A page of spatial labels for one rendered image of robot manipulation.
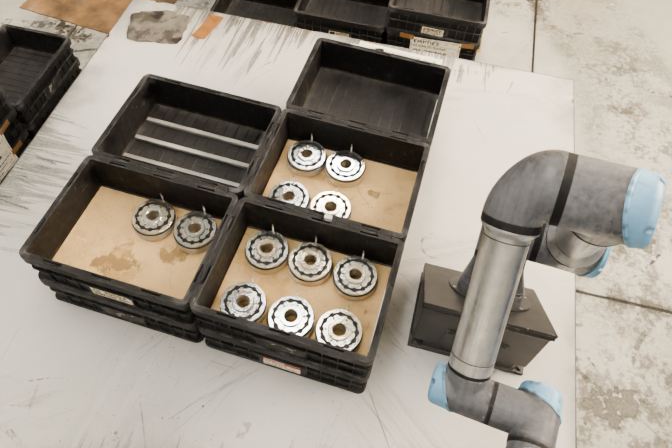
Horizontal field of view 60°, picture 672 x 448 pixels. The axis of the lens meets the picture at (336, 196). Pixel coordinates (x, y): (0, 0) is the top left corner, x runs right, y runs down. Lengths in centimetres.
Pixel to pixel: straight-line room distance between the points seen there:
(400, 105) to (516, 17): 193
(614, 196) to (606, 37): 276
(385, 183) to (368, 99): 31
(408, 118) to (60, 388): 112
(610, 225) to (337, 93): 102
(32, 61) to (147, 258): 145
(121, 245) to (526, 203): 96
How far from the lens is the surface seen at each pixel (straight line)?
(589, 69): 338
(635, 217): 91
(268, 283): 136
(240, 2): 300
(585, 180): 91
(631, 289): 262
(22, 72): 269
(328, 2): 281
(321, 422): 139
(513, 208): 92
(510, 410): 106
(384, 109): 170
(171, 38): 214
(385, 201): 149
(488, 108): 196
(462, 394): 105
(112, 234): 150
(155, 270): 142
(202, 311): 126
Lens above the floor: 205
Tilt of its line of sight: 55 degrees down
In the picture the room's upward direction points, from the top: 4 degrees clockwise
